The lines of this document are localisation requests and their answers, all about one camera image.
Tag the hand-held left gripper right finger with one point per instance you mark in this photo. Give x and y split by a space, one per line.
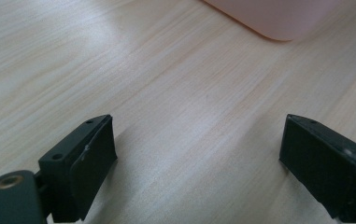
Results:
328 165

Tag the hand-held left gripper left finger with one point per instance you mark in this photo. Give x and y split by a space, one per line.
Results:
82 168

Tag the pink plastic container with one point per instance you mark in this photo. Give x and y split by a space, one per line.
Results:
275 17

